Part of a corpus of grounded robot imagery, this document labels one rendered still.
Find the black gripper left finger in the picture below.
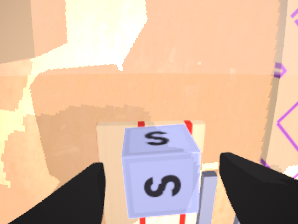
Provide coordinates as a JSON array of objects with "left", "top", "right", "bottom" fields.
[{"left": 8, "top": 161, "right": 106, "bottom": 224}]

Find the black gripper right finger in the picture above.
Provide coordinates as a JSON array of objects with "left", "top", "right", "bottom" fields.
[{"left": 218, "top": 152, "right": 298, "bottom": 224}]

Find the pale blue labelled cube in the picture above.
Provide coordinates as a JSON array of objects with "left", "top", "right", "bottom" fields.
[{"left": 122, "top": 124, "right": 201, "bottom": 218}]

